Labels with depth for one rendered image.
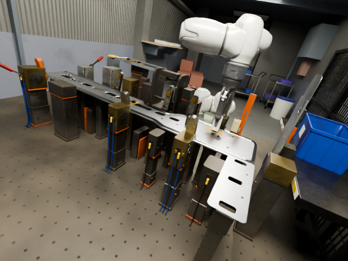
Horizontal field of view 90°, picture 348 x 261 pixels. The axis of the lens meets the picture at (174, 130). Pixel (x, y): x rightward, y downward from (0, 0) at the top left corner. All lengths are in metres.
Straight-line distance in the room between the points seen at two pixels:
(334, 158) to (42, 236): 1.05
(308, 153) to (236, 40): 0.51
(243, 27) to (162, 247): 0.81
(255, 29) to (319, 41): 5.70
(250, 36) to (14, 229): 1.01
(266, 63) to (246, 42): 7.89
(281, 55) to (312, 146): 7.91
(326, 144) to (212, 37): 0.57
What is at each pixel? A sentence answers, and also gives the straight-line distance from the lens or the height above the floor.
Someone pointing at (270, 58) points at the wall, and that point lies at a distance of 8.61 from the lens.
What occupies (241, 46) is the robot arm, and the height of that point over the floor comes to 1.37.
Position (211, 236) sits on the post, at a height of 0.89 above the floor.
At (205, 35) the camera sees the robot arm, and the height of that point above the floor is 1.38.
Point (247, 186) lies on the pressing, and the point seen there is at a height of 1.00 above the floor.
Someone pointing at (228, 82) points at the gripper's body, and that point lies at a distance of 0.73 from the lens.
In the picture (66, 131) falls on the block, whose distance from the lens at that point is 1.18.
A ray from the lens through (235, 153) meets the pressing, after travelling 0.74.
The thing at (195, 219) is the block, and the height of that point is 0.72.
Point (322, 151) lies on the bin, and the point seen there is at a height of 1.09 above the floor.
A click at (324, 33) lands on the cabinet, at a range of 6.42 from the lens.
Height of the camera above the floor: 1.34
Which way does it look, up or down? 26 degrees down
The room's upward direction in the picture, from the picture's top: 13 degrees clockwise
